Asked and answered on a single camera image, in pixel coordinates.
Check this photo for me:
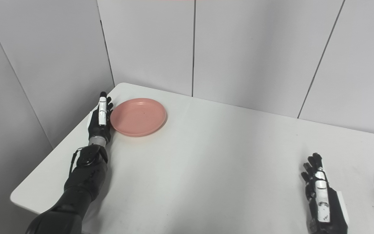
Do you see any pink round plate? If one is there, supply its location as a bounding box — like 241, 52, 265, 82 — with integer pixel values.
110, 98, 167, 137

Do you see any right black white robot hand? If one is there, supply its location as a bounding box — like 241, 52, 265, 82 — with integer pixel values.
301, 153, 350, 234

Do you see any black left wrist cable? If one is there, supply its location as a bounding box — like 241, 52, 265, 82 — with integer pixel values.
69, 147, 85, 174

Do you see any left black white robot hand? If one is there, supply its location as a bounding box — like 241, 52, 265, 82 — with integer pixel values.
87, 92, 114, 144

